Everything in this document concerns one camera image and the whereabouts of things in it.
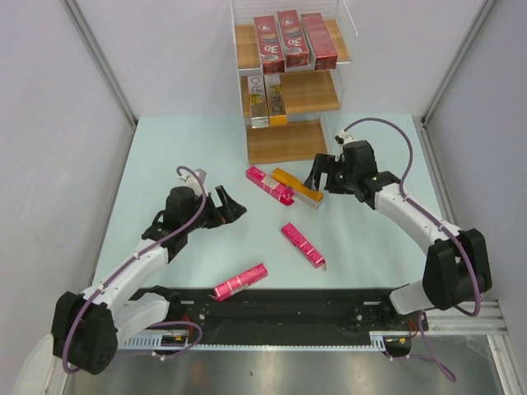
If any gold silver toothpaste box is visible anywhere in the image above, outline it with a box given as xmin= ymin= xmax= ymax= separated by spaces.
xmin=264 ymin=74 xmax=287 ymax=127

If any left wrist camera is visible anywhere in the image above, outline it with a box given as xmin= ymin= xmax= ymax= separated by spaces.
xmin=176 ymin=166 xmax=207 ymax=197

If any orange toothpaste box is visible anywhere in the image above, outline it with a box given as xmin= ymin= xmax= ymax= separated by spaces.
xmin=247 ymin=75 xmax=269 ymax=128
xmin=271 ymin=168 xmax=324 ymax=209

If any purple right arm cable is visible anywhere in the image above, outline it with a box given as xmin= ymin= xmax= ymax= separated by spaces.
xmin=341 ymin=118 xmax=483 ymax=383

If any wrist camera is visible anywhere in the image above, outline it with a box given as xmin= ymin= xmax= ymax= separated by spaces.
xmin=334 ymin=129 xmax=357 ymax=150
xmin=176 ymin=166 xmax=207 ymax=197

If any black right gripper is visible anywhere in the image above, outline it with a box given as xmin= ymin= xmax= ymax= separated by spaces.
xmin=304 ymin=153 xmax=357 ymax=195

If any pink toothpaste box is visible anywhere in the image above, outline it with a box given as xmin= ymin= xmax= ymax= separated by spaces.
xmin=245 ymin=166 xmax=295 ymax=206
xmin=281 ymin=223 xmax=327 ymax=270
xmin=210 ymin=263 xmax=268 ymax=302

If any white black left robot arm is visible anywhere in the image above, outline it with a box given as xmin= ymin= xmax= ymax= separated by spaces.
xmin=51 ymin=186 xmax=247 ymax=374

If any white slotted cable duct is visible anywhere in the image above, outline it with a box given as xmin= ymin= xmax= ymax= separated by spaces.
xmin=119 ymin=328 xmax=412 ymax=354

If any dark red toothpaste box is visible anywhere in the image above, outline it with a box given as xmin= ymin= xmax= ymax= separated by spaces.
xmin=301 ymin=13 xmax=338 ymax=71

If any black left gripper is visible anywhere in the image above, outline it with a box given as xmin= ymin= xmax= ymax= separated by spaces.
xmin=183 ymin=186 xmax=245 ymax=233

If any clear acrylic wooden shelf unit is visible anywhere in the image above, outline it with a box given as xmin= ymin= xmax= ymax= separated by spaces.
xmin=231 ymin=1 xmax=358 ymax=165

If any red silver 3D toothpaste box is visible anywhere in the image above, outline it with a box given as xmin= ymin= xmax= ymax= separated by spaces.
xmin=277 ymin=10 xmax=310 ymax=68

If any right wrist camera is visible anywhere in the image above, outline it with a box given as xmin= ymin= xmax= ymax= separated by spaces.
xmin=334 ymin=129 xmax=357 ymax=150

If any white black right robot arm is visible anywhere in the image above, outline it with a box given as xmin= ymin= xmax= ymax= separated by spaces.
xmin=304 ymin=141 xmax=492 ymax=330

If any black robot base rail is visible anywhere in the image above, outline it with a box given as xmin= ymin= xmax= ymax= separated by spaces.
xmin=143 ymin=288 xmax=431 ymax=356

